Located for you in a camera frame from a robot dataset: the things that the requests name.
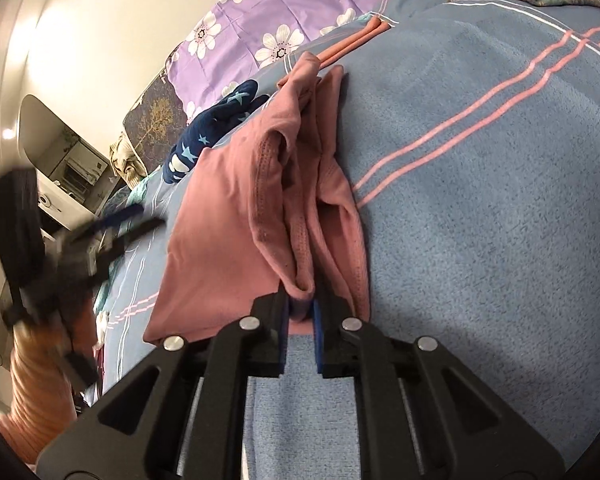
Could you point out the navy star print garment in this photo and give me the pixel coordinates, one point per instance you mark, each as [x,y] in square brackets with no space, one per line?
[200,135]

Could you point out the purple floral bed sheet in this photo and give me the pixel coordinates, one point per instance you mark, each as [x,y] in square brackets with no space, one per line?
[240,15]

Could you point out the person's left forearm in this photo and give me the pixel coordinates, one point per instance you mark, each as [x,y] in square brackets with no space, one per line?
[35,400]

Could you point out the white shelf cabinet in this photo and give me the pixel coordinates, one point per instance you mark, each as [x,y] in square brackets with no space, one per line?
[70,160]

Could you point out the orange folded cloth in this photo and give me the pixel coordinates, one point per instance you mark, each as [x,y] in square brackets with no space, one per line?
[352,40]

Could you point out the blue striped blanket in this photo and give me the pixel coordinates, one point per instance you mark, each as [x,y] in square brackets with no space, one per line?
[480,210]

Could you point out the beige crumpled cloth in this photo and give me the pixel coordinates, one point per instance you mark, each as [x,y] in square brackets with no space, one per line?
[125,160]

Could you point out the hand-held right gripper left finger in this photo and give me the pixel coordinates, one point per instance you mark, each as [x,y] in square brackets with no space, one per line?
[280,335]

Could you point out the dark pillow with gold tree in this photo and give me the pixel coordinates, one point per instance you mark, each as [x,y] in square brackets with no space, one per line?
[150,125]

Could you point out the teal knitted cloth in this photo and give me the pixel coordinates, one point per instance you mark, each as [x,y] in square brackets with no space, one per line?
[140,191]

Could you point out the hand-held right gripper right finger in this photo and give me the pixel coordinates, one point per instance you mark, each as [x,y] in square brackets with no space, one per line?
[320,335]

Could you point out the pink shirt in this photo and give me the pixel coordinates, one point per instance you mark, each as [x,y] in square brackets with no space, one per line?
[220,230]

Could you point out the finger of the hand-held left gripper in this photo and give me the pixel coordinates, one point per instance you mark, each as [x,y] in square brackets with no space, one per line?
[135,237]
[122,215]

